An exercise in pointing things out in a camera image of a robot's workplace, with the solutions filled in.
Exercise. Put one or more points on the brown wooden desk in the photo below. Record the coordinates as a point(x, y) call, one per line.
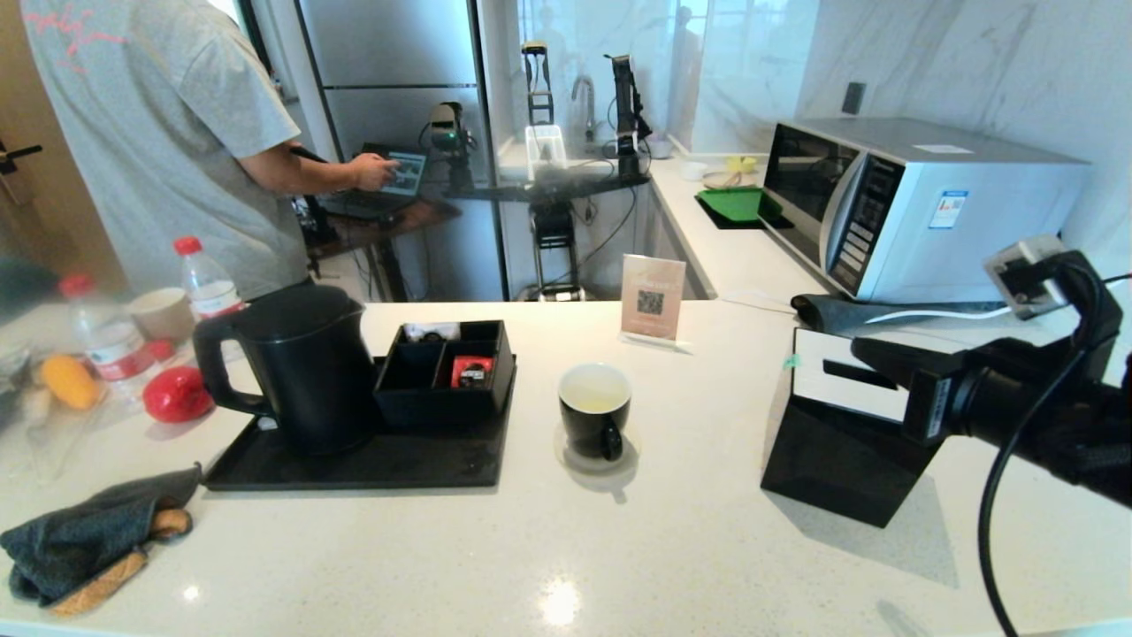
point(389, 228)

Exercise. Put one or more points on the dark gray cloth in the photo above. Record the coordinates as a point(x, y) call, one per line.
point(831, 311)

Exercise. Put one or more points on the person in gray t-shirt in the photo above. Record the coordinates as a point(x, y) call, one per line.
point(159, 133)

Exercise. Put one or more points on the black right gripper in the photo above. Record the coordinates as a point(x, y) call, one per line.
point(964, 402)

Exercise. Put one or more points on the beige plate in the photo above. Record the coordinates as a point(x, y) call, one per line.
point(721, 180)

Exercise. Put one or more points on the chrome faucet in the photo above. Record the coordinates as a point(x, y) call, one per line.
point(591, 111)

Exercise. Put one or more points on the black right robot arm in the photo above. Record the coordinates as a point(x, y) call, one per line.
point(1079, 433)

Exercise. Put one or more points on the silver microwave oven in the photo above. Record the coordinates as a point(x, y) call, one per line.
point(929, 228)

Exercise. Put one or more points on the black compartment organizer box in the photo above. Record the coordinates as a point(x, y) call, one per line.
point(407, 411)

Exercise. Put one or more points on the dark oven mitt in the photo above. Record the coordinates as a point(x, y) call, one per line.
point(80, 540)

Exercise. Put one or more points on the open laptop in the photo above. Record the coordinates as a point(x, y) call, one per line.
point(409, 172)

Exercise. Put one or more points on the yellow bowl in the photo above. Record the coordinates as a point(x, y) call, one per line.
point(741, 163)

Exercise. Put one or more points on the white sachet packet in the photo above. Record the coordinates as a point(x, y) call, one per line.
point(433, 333)

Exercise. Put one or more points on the brown cork pad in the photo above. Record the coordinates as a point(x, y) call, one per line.
point(97, 584)

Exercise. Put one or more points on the black serving tray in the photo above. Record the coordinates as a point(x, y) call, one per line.
point(371, 464)

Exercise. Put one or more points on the red sachet packet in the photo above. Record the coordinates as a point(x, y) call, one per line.
point(462, 370)

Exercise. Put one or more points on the green mat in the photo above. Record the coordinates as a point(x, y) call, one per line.
point(734, 203)

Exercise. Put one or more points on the black mug white inside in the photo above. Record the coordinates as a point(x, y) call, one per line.
point(588, 433)

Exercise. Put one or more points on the orange fruit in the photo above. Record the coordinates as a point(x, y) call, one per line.
point(69, 382)

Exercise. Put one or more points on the beige paper cup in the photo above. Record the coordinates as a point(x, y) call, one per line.
point(159, 314)

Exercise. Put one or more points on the black electric kettle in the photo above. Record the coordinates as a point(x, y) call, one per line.
point(305, 372)

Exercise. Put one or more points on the clear water bottle red cap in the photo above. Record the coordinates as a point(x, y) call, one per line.
point(208, 292)
point(110, 345)

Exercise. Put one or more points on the red round fruit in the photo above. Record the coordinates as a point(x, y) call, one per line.
point(175, 396)

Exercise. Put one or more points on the white bowl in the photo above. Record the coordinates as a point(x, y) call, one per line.
point(694, 169)

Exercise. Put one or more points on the black tissue box white lid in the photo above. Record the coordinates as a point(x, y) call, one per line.
point(831, 460)

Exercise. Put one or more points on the dark wall socket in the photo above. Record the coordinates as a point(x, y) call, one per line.
point(853, 97)

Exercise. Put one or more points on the pink QR code sign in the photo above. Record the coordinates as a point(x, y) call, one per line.
point(653, 301)

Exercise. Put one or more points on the round translucent coaster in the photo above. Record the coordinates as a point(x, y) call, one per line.
point(563, 453)

